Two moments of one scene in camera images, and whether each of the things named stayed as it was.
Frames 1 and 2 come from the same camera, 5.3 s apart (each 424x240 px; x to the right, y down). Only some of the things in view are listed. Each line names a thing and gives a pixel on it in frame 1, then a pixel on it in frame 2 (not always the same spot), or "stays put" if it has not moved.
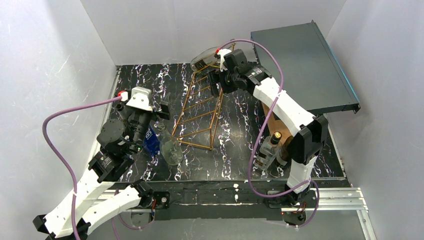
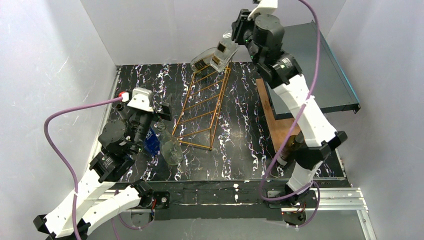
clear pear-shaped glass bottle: [171, 148] stays put
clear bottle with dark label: [206, 58] stays put
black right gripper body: [215, 77] → [237, 29]
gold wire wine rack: [196, 122] stays put
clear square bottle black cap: [270, 146] → [224, 51]
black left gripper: [154, 112] stays put
